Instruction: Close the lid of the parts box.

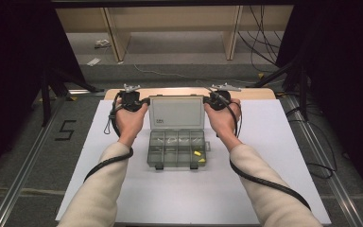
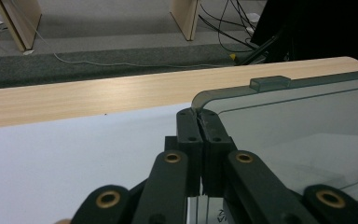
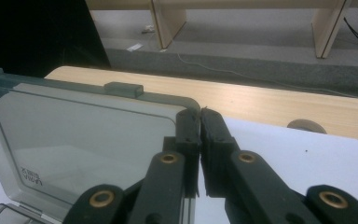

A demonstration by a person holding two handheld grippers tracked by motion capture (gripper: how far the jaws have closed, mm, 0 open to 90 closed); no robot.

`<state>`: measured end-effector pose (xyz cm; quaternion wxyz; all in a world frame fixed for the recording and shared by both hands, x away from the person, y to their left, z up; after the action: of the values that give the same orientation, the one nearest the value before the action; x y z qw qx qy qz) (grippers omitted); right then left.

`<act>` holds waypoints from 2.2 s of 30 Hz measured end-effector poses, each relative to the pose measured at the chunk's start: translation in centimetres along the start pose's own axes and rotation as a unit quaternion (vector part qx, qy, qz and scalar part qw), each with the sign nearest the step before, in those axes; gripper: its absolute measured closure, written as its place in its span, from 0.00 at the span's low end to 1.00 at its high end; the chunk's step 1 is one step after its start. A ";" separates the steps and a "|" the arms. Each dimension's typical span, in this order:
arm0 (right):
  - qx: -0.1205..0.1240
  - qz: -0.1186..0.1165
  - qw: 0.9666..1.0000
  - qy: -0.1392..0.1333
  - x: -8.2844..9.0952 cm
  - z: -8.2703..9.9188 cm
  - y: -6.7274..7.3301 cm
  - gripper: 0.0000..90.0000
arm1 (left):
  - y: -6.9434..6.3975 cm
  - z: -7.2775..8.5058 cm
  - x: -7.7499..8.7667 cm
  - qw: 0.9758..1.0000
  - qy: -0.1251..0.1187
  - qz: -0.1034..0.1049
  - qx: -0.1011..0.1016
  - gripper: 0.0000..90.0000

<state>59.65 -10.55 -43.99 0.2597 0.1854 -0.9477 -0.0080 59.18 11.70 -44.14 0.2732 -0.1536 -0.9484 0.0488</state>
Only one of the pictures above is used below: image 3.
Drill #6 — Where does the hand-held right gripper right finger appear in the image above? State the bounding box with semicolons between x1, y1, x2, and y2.
200;106;241;199

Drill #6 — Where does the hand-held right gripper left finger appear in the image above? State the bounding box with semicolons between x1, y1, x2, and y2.
162;108;202;199

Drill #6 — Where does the smoky clear compartment storage box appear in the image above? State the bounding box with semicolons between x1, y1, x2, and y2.
0;65;202;224

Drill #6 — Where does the light wooden table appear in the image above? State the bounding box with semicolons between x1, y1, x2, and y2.
44;65;358;143

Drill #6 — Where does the round table grommet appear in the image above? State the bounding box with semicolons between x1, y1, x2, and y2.
286;119;328;135

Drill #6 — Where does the white paper slip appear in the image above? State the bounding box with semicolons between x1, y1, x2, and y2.
126;42;145;53

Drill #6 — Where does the small white floor item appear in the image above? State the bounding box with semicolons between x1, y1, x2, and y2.
141;24;157;35

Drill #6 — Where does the pale wooden desk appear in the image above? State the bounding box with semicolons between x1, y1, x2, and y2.
84;0;358;60

